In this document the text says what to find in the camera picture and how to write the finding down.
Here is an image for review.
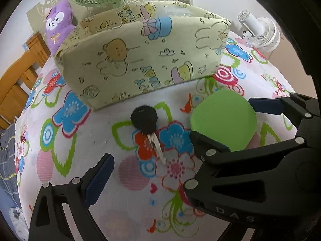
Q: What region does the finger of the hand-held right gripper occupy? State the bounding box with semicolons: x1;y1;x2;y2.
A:
184;131;309;207
248;92;321;160

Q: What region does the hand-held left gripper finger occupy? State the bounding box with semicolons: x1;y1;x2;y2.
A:
28;153;115;241

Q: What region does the green rounded lid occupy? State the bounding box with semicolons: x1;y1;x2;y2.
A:
189;89;257;152

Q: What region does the black head key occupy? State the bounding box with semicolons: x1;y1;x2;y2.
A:
130;105;167;165

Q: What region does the cartoon printed fabric storage box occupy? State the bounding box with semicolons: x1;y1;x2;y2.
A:
55;1;232;112

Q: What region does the floral tablecloth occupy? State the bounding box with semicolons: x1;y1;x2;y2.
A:
14;30;299;241

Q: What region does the white floor fan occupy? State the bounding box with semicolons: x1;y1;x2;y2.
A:
237;10;281;53

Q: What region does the white patterned cloth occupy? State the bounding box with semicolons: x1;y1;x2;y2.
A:
9;207;29;241

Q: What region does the grey plaid blanket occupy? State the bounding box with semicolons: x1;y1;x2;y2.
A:
0;124;22;206

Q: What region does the wooden bed headboard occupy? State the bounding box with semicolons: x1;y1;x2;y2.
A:
0;33;52;130

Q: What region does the clear plastic bag in box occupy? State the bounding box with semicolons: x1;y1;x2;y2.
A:
155;5;193;18

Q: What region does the purple plush toy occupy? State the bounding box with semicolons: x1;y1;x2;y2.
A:
45;0;76;56

